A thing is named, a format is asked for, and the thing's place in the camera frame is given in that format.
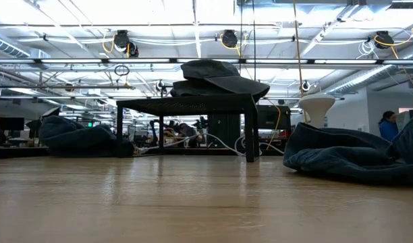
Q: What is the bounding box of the black monitor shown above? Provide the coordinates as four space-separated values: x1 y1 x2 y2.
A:
0 116 26 132

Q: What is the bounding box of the black perforated metal rack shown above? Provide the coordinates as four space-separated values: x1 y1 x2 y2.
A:
115 93 261 163

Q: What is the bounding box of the silver ventilation duct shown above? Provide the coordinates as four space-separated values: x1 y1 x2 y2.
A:
326 63 402 96

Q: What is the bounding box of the black aluminium table frame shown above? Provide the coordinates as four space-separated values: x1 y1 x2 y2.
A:
0 144 285 159

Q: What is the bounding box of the long black equipment box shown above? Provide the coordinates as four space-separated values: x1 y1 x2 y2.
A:
207 104 292 151

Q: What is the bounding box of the teal blue fabric hat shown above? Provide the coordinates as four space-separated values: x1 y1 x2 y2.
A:
38 114 136 158

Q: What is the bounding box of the yellow hanging cable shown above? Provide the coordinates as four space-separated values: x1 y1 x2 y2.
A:
292 0 310 123

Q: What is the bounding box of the person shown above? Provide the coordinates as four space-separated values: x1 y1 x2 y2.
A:
177 122 205 149
377 110 400 143

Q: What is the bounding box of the dark navy fabric hat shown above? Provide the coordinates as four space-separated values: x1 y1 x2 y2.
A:
282 111 413 186

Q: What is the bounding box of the white mushroom table lamp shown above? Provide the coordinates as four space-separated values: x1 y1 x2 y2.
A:
298 92 337 129

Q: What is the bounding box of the white cable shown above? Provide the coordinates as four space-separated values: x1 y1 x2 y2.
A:
134 132 285 157

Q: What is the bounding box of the black ceiling cable reel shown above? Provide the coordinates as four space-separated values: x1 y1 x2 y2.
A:
221 29 240 49
112 29 140 59
374 30 395 50

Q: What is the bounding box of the grey baseball cap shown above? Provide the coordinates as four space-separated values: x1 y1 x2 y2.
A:
180 59 271 103
169 79 227 99

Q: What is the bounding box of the thin yellow cable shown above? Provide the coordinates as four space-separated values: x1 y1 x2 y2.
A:
265 97 283 151

